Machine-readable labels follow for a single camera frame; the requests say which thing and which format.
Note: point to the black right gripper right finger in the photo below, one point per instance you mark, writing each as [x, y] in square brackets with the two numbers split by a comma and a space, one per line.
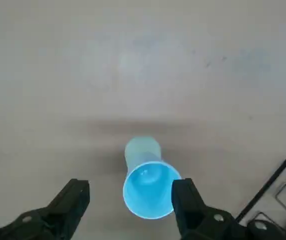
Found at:
[195, 220]

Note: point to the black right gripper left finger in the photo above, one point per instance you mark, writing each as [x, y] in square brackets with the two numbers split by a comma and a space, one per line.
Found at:
[57, 212]

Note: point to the blue plastic cup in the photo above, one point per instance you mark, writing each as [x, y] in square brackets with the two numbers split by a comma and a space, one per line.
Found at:
[147, 195]

